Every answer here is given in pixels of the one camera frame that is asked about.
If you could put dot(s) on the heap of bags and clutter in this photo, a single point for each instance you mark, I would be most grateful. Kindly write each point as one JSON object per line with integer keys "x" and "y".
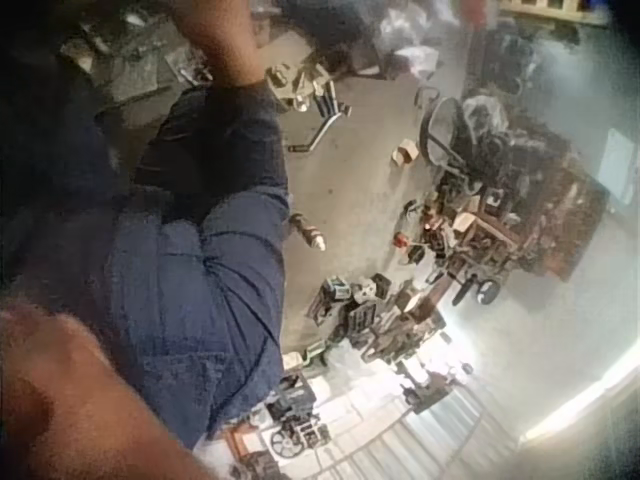
{"x": 360, "y": 30}

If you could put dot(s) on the metal floor grate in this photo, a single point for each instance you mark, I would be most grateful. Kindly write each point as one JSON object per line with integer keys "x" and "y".
{"x": 425, "y": 440}

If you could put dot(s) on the metal machine part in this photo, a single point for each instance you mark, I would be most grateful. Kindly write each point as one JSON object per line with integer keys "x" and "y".
{"x": 295, "y": 82}

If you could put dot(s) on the heap of tool boxes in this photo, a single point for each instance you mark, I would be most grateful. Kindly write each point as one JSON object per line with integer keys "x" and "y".
{"x": 372, "y": 315}

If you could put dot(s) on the cluttered grey workbench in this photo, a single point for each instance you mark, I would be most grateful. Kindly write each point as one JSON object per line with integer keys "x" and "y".
{"x": 135, "y": 65}

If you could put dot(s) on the small cardboard box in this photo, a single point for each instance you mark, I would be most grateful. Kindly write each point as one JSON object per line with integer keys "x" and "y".
{"x": 404, "y": 154}

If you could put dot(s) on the small black wheel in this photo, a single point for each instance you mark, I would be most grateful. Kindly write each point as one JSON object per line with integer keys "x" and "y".
{"x": 487, "y": 292}

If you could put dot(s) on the small spray can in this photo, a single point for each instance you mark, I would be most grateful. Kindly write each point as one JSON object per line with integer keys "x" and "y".
{"x": 309, "y": 234}

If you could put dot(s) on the wooden shelf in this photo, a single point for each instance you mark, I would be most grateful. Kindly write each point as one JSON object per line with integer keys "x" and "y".
{"x": 555, "y": 10}

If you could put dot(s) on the white sheet on wall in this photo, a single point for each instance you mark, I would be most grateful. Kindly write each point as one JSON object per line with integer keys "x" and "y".
{"x": 619, "y": 165}

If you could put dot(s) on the heap of black machine parts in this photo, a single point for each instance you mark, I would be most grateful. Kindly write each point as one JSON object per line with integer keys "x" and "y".
{"x": 292, "y": 425}

